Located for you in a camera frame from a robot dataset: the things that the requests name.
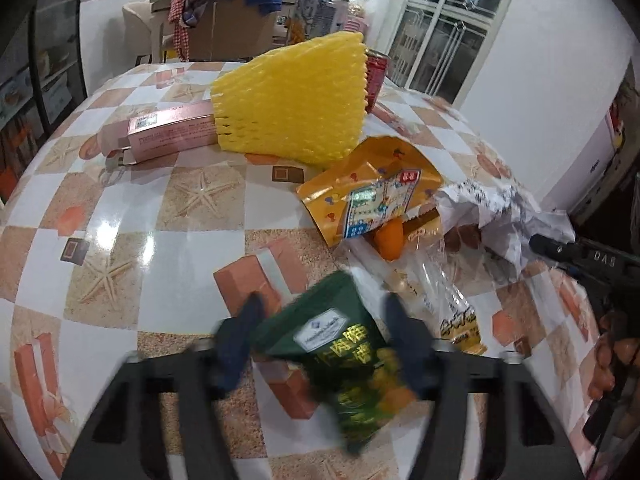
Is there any red checkered cloth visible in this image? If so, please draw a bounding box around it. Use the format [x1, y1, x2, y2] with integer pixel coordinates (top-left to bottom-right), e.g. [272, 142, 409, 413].
[167, 0, 221, 61]

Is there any white paper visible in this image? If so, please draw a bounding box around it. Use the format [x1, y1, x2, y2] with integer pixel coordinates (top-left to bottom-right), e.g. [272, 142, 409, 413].
[432, 179, 576, 268]

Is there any orange-yellow snack bag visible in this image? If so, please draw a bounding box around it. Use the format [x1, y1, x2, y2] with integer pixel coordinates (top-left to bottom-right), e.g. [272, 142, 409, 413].
[295, 136, 443, 248]

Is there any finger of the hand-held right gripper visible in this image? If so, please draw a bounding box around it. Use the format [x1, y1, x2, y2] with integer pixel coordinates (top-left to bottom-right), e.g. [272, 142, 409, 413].
[529, 232, 581, 263]

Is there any glass sliding door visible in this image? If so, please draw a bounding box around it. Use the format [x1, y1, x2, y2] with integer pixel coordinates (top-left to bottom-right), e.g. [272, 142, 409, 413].
[387, 0, 526, 103]

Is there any yellow foam net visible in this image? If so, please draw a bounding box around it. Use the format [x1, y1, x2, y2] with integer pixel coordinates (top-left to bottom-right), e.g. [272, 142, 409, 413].
[210, 31, 368, 167]

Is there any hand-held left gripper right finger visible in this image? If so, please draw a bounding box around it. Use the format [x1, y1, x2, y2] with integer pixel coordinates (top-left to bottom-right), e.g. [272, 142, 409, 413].
[382, 292, 586, 480]

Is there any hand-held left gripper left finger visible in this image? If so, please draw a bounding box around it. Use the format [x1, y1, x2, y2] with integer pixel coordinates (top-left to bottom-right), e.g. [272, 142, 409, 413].
[60, 292, 268, 480]

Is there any beige chair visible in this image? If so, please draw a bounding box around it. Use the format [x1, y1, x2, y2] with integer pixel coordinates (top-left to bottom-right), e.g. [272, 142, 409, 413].
[122, 0, 176, 66]

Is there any dark green snack bag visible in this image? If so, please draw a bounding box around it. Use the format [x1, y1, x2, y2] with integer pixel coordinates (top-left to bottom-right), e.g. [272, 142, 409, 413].
[250, 270, 421, 456]

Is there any clear packet with yellow print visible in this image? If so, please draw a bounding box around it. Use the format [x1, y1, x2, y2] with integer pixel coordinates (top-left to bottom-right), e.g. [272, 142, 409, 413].
[345, 220, 488, 356]

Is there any glass display cabinet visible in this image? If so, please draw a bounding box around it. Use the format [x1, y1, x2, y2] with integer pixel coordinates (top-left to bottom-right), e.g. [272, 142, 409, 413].
[0, 0, 93, 186]

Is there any pink cardboard box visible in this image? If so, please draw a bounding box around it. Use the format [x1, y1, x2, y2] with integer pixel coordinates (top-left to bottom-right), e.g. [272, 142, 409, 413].
[100, 101, 218, 166]

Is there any red drink can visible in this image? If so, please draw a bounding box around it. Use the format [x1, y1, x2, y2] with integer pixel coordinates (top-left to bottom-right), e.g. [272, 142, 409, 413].
[364, 49, 391, 113]

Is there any tall silver drink can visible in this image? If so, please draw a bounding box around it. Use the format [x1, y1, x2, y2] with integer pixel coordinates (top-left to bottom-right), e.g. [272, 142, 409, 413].
[290, 0, 351, 43]

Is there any person's right hand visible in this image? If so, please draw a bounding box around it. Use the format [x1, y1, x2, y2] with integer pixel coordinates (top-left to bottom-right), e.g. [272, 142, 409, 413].
[590, 310, 640, 401]

